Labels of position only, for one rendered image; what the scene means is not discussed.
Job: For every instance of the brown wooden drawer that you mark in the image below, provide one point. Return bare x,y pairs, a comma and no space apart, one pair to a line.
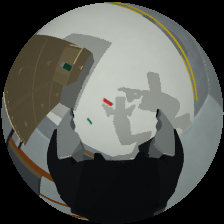
40,101
22,115
74,57
54,93
49,55
18,82

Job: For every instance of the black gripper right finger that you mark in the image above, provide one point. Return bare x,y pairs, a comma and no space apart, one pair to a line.
166,145

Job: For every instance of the tan chest of drawers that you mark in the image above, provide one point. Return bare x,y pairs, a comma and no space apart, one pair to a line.
9,110

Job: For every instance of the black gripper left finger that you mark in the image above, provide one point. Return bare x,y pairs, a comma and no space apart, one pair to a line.
65,149

